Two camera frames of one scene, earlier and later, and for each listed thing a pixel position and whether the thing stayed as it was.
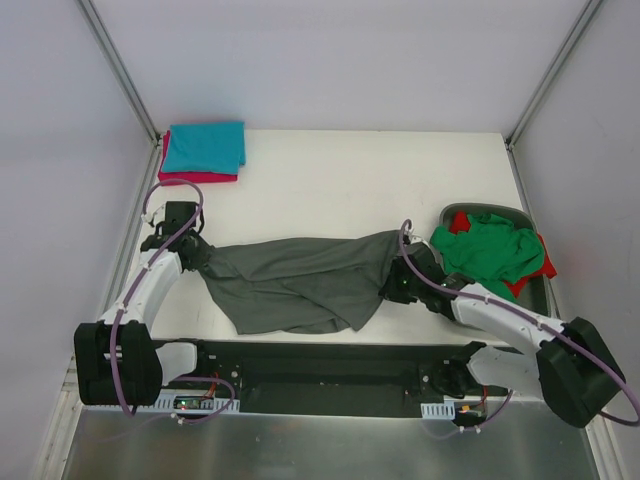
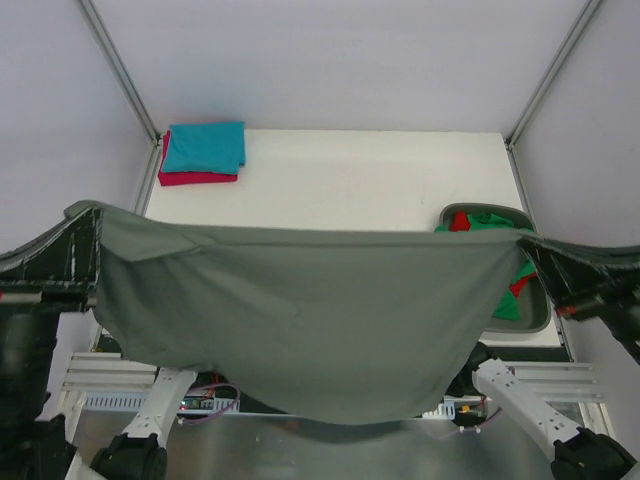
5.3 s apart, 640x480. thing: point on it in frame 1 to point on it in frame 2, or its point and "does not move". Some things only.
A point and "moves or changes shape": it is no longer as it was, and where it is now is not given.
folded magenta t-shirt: (194, 177) does not move
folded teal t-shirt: (206, 147) does not move
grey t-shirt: (301, 285) moves or changes shape
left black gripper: (198, 252) to (46, 290)
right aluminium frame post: (516, 130) does not move
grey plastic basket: (535, 294) does not move
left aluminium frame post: (122, 72) does not move
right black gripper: (396, 282) to (592, 298)
